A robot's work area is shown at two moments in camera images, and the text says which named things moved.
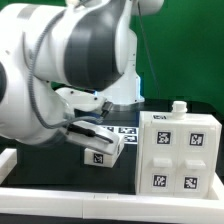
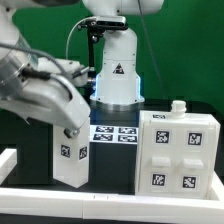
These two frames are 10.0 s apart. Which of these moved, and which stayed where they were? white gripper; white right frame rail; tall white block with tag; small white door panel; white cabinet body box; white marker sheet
Moved: white gripper; tall white block with tag
Stayed: white right frame rail; small white door panel; white marker sheet; white cabinet body box
